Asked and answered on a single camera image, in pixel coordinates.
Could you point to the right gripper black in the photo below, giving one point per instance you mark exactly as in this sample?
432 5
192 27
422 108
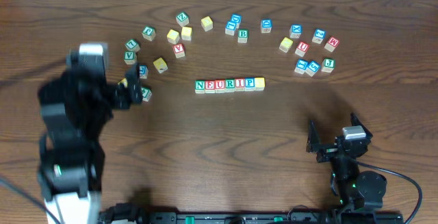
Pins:
331 150

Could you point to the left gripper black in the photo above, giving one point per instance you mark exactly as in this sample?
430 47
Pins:
122 92

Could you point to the green N block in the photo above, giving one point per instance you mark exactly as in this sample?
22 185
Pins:
199 86

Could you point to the red E block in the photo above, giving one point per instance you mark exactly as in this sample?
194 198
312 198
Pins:
210 86

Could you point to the red u block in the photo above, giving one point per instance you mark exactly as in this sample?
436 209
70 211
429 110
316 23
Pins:
219 86
301 49

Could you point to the yellow block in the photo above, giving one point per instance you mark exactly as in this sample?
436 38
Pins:
173 36
186 33
286 44
160 65
123 82
207 23
260 83

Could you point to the green R block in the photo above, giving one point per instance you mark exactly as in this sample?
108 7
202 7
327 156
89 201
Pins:
229 85

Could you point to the blue P block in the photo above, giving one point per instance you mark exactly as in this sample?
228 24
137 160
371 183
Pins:
249 84

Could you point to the red I block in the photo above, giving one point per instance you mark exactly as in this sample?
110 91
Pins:
239 84

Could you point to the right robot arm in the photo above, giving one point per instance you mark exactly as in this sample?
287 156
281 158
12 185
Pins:
360 192

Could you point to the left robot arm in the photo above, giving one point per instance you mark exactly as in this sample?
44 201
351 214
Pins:
75 107

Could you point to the green 4 block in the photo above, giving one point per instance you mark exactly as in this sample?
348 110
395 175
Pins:
146 94

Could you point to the green V block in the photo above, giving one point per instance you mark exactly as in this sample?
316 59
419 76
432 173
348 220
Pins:
130 57

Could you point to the green L block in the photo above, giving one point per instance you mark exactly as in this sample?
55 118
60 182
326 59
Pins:
132 45

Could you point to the green J block left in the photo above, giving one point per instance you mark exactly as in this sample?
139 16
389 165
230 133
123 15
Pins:
149 33

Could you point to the green j block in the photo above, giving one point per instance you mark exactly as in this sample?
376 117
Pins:
149 33
328 65

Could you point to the red A block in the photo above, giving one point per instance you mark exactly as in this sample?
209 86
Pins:
179 50

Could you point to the green J block right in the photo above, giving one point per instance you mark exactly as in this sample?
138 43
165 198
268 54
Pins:
328 65

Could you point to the blue S block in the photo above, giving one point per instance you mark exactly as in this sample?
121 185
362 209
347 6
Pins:
312 68

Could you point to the yellow block beside Z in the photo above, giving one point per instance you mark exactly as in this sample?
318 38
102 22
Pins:
186 33

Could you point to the blue T block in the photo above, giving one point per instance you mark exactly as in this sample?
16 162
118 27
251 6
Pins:
301 66

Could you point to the green Z block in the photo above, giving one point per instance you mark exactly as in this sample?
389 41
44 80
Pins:
182 19

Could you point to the red M block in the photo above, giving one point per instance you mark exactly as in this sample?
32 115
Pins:
331 44

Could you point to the blue Z block right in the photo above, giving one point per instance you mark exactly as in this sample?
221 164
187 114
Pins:
318 36

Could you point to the blue block beside B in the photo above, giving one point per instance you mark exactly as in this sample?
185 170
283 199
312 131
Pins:
230 28

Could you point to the blue X block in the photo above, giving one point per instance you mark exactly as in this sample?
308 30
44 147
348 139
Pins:
295 31

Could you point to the green B block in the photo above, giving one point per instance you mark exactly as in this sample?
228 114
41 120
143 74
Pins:
242 36

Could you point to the blue D block upper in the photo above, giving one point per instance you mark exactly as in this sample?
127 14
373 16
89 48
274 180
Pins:
237 19

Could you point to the blue d block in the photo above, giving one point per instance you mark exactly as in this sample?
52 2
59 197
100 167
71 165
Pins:
237 19
266 26

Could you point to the blue D block right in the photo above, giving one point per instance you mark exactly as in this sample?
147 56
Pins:
266 26

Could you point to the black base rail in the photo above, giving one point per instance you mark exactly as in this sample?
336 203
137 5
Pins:
129 213

